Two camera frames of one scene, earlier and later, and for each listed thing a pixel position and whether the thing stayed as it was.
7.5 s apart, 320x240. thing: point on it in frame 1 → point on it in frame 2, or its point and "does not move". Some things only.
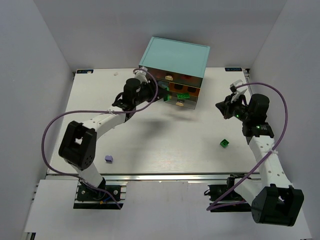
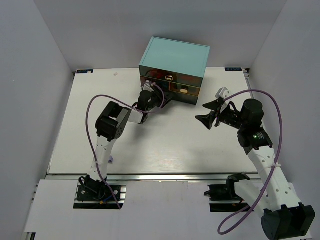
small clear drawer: (171, 98) → (184, 89)
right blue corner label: (233, 69) does not move
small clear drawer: (164, 85) does not move
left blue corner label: (85, 71) does not move
